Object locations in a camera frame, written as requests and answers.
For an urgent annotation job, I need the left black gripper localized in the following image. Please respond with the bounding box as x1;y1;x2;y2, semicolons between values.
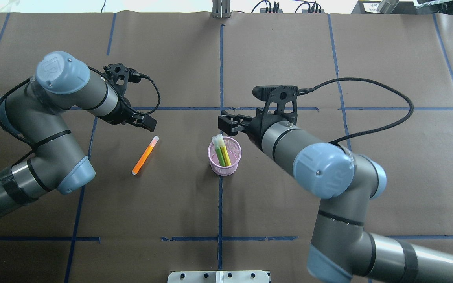
111;100;157;132

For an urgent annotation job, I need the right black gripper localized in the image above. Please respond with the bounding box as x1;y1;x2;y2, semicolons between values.
217;109;274;147

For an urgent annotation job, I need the yellow highlighter pen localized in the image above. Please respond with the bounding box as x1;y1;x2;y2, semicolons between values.
218;134;232;167

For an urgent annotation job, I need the green highlighter pen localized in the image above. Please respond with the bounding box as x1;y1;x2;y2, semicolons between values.
212;135;226;167

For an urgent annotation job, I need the orange highlighter pen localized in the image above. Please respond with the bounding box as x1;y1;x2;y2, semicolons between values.
131;136;160;176

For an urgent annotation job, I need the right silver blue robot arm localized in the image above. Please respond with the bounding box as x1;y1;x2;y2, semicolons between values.
218;109;453;283

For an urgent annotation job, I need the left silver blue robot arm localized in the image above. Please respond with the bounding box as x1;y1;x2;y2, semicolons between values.
0;51;157;218

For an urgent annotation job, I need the pink mesh pen holder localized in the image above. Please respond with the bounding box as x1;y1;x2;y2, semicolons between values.
207;134;241;176

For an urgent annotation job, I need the black box under cylinder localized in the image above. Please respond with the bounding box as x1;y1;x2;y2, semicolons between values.
350;0;418;15

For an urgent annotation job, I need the steel cylinder weight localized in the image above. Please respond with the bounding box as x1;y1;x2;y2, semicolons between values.
376;0;399;14

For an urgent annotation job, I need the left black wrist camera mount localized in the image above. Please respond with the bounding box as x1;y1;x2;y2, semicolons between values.
103;63;146;97

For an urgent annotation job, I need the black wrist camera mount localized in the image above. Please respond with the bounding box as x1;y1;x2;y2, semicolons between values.
252;85;298;124
103;63;146;97

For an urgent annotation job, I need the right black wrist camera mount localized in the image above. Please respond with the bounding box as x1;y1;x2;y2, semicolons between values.
252;85;298;124

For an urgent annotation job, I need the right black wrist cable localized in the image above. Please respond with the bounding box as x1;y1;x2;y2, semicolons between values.
297;77;414;146

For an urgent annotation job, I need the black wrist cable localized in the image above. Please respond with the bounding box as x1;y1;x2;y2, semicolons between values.
297;77;414;146
0;67;162;165

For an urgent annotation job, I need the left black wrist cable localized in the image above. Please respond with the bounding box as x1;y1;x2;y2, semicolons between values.
0;67;162;165

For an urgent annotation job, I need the aluminium frame post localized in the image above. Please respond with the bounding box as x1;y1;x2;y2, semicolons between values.
211;0;232;18

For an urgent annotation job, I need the white camera pole with base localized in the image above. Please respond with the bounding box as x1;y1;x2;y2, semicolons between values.
167;270;271;283

